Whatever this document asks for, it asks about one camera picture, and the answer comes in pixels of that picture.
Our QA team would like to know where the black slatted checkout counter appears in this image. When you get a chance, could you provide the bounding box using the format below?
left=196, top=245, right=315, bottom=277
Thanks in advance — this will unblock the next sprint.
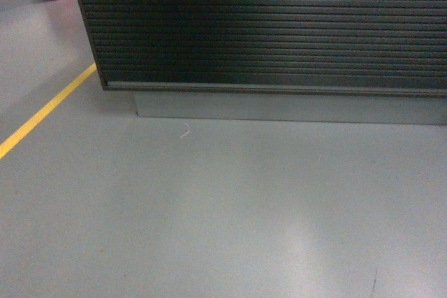
left=78, top=0, right=446, bottom=98

